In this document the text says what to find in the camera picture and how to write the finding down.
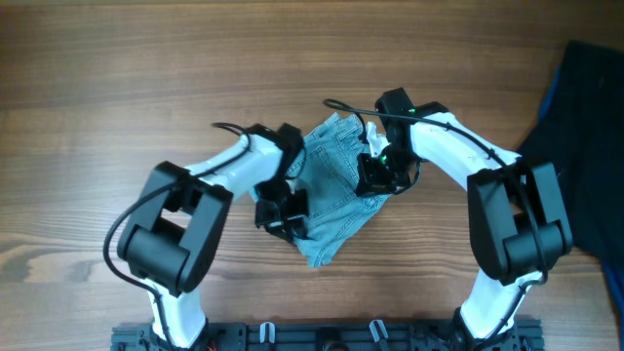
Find right white rail clip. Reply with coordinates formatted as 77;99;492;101
369;319;390;351

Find left white rail clip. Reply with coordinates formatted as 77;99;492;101
258;322;276;345

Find blue garment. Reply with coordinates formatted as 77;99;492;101
537;67;623;341

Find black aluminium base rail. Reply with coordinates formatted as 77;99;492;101
110;319;545;351

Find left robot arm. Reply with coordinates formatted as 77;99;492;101
103;122;309;350

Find white rail clip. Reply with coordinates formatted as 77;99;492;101
258;322;276;345
369;319;390;351

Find light blue denim shorts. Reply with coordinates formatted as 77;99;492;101
288;113;388;268

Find black garment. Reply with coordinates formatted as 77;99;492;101
520;41;623;269

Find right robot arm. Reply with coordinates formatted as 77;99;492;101
356;88;572;350

